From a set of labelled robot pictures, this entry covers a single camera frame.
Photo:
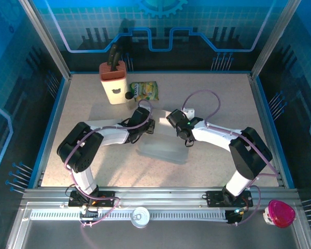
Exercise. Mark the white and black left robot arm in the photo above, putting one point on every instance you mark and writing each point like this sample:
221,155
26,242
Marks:
111,135

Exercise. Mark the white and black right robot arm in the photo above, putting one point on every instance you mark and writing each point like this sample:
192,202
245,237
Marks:
217,135

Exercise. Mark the small bottle with black cap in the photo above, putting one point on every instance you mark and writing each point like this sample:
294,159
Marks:
130,103

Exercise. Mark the yellow green snack bag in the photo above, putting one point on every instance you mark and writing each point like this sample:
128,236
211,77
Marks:
146,90

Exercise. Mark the cream knife block, brown top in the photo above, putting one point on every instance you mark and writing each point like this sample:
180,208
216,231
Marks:
116,88

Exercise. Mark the container with pink lid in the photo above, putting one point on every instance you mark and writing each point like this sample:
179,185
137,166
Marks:
281,214

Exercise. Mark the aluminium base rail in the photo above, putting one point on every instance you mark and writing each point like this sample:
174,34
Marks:
158,194

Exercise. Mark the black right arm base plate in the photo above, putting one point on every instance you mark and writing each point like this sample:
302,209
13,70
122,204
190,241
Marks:
213,198

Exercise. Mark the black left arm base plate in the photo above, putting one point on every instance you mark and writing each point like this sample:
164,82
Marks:
107,195

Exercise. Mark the aluminium frame post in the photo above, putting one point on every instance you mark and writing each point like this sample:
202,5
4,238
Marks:
274,39
47,39

